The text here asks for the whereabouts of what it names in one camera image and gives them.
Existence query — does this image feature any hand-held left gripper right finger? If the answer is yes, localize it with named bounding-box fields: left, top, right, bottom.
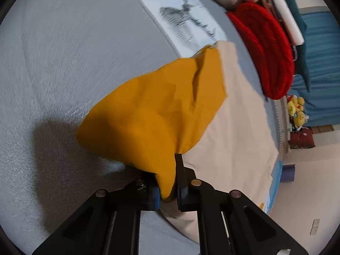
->
left=175, top=153, right=309, bottom=255

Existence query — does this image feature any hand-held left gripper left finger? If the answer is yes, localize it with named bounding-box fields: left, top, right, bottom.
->
left=32, top=172, right=160, bottom=255

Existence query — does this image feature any beige and yellow hooded jacket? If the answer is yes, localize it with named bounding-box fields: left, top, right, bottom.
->
left=75, top=40, right=279, bottom=245

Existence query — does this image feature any purple bin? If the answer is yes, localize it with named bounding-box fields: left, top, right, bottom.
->
left=282, top=164, right=296, bottom=183

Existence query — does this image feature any dark red cushion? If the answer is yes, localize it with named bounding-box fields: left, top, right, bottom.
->
left=288, top=127, right=316, bottom=149

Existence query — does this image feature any yellow plush toy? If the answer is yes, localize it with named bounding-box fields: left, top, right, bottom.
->
left=292, top=111, right=309, bottom=133
left=287, top=96, right=305, bottom=116

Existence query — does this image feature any red folded blanket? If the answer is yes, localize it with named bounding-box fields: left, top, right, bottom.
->
left=227, top=2, right=296, bottom=101

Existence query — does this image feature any grey deer print bed sheet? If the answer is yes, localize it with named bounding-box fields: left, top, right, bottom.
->
left=0, top=0, right=283, bottom=255

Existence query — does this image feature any blue striped cover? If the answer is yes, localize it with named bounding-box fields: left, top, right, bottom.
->
left=291, top=5, right=340, bottom=127

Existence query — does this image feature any white roll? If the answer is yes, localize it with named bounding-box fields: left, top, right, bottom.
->
left=265, top=0, right=305, bottom=46

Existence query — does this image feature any teal cloth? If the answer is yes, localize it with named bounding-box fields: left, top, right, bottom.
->
left=276, top=0, right=310, bottom=92

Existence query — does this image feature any grey studded bed frame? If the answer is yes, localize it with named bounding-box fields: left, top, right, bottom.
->
left=273, top=99, right=290, bottom=155

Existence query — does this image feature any white wall socket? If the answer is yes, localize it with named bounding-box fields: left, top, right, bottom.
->
left=310, top=218, right=321, bottom=236

